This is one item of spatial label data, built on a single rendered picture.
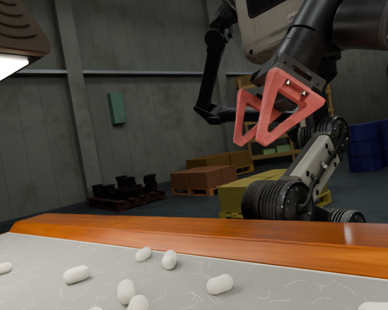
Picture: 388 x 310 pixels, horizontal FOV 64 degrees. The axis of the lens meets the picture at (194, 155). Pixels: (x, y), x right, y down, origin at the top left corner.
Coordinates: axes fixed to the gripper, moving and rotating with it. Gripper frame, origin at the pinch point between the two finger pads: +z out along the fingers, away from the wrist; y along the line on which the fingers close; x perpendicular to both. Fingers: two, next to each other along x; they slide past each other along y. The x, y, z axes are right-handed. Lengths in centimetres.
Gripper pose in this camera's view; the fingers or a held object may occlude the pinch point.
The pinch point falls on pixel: (250, 138)
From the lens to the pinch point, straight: 40.0
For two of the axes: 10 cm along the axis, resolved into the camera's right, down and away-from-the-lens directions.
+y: -1.3, -0.2, 9.9
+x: -8.6, -5.0, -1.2
